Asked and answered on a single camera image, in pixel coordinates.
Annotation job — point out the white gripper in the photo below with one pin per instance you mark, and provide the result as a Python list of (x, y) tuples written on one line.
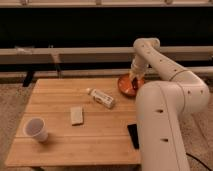
[(138, 68)]

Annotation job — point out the dark red pepper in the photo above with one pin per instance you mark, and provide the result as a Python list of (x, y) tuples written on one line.
[(135, 84)]

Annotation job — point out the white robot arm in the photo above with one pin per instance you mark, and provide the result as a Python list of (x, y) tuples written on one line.
[(159, 103)]

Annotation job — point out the orange ceramic bowl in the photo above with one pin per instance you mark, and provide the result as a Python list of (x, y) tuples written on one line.
[(125, 85)]

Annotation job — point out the white plastic bottle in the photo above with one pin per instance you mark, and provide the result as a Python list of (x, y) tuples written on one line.
[(101, 97)]

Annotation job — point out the black rectangular phone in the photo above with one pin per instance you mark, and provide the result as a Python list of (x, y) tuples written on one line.
[(132, 129)]

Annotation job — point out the wooden table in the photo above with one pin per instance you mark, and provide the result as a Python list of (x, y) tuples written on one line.
[(102, 139)]

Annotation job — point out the white paper cup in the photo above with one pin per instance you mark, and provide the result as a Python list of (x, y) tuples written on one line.
[(35, 128)]

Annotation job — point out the long beige rail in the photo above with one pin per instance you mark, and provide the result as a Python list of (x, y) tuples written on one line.
[(98, 54)]

